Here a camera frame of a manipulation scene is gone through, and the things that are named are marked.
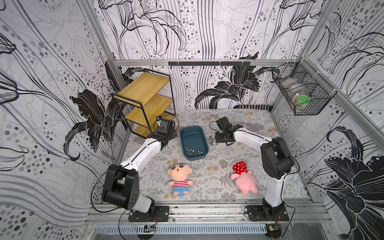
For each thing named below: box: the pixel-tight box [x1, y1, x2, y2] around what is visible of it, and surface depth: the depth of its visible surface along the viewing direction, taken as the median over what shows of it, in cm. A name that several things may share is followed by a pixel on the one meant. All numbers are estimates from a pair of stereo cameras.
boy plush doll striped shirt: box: [164, 158, 193, 198], surface depth 80 cm
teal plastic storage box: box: [180, 125, 209, 161], surface depth 102 cm
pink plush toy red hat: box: [230, 160, 259, 196], surface depth 81 cm
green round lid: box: [296, 94, 312, 104], surface depth 81 cm
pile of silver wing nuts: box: [186, 145, 203, 156], surface depth 97 cm
